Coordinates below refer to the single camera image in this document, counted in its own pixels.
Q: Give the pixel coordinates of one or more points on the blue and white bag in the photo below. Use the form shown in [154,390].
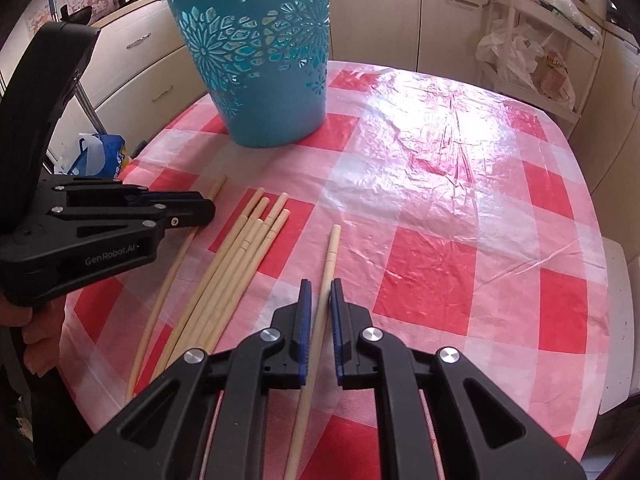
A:
[100,155]

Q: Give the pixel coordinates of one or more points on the white trolley rack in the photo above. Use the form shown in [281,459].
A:
[560,23]

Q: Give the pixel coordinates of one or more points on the cream side cabinets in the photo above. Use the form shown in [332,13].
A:
[615,135]

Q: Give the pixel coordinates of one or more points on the teal perforated plastic basket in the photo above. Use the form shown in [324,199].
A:
[270,100]

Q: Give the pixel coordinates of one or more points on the bunch of chopsticks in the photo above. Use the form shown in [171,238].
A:
[235,260]

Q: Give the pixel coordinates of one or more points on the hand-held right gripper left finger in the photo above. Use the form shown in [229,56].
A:
[303,340]

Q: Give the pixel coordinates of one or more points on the long bamboo chopstick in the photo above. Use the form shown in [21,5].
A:
[165,290]
[327,265]

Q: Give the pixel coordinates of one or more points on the red checked plastic tablecloth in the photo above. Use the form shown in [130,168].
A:
[450,185]

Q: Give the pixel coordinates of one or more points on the white plastic bag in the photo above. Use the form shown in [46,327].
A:
[510,50]

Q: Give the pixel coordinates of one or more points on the cream lower door cabinets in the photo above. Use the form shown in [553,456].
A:
[380,10]

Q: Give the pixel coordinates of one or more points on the cream drawer cabinet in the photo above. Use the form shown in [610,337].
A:
[145,60]

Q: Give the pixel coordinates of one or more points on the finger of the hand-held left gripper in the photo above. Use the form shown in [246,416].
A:
[150,198]
[190,215]

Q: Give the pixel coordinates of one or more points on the metal tube frame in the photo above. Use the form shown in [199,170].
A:
[90,110]

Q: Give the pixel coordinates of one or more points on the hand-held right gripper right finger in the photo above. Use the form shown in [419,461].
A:
[339,340]

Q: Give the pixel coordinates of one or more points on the red printed plastic bag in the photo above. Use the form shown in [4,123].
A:
[555,77]

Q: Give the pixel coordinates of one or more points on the person's left hand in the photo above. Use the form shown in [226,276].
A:
[40,340]

